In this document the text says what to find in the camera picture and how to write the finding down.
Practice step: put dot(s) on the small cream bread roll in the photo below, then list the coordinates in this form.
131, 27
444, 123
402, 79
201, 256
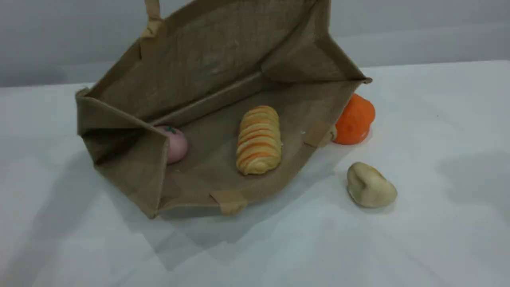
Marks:
370, 187

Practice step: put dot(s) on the long striped bread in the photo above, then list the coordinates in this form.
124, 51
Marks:
259, 139

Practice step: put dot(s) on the orange toy fruit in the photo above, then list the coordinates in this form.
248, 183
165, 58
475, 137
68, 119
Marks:
356, 119

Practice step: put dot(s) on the pink toy peach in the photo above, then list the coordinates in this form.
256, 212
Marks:
177, 145

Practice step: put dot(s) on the brown jute tote bag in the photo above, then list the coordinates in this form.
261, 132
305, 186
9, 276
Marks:
207, 59

